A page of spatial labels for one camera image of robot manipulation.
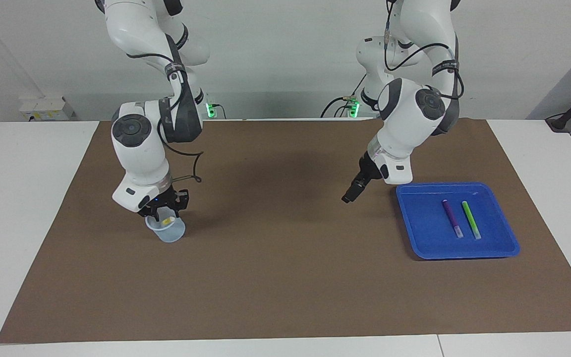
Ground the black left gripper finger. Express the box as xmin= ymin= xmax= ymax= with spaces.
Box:
xmin=341 ymin=179 xmax=368 ymax=204

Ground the purple pen with white cap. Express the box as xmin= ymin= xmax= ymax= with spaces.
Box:
xmin=442 ymin=199 xmax=464 ymax=238

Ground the green pen with white cap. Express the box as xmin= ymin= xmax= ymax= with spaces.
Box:
xmin=461 ymin=200 xmax=482 ymax=240

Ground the blue plastic tray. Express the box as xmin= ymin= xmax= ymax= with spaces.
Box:
xmin=396 ymin=182 xmax=520 ymax=260

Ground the clear plastic cup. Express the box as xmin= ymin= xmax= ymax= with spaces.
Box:
xmin=145 ymin=213 xmax=186 ymax=243

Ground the brown table mat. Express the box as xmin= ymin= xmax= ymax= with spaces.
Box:
xmin=0 ymin=118 xmax=571 ymax=344

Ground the white power strip box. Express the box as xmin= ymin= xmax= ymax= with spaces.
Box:
xmin=19 ymin=97 xmax=75 ymax=121

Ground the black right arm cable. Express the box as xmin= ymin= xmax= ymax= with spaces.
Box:
xmin=127 ymin=50 xmax=205 ymax=185

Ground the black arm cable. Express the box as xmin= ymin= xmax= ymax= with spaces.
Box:
xmin=384 ymin=0 xmax=464 ymax=100
xmin=127 ymin=50 xmax=205 ymax=185

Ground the black base cable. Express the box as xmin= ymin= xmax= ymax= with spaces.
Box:
xmin=320 ymin=97 xmax=360 ymax=119

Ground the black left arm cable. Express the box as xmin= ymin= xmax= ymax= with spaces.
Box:
xmin=384 ymin=0 xmax=464 ymax=100

